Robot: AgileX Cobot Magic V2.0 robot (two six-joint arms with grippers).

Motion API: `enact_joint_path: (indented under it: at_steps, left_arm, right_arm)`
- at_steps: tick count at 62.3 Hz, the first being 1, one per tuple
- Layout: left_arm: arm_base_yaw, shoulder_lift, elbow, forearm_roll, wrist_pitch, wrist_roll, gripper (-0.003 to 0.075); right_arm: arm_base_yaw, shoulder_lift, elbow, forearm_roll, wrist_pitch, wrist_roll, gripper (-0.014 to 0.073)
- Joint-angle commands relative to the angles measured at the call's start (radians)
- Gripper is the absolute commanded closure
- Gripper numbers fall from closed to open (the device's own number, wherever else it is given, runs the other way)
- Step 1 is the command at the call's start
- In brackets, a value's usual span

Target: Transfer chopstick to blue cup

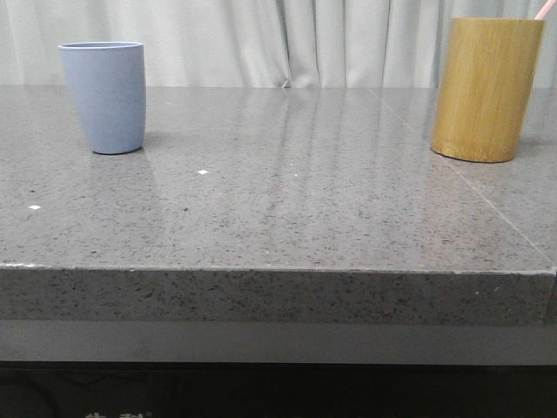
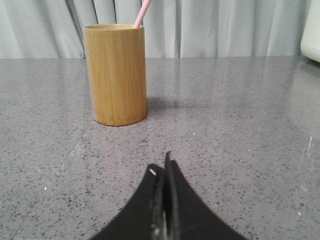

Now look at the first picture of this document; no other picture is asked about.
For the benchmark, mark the bamboo cylinder holder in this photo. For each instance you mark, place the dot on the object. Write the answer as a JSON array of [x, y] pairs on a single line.
[[486, 86]]

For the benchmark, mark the blue plastic cup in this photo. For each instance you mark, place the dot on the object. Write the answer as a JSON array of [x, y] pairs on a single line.
[[107, 84]]

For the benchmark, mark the white curtain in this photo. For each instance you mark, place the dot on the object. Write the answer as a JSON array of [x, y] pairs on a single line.
[[299, 44]]

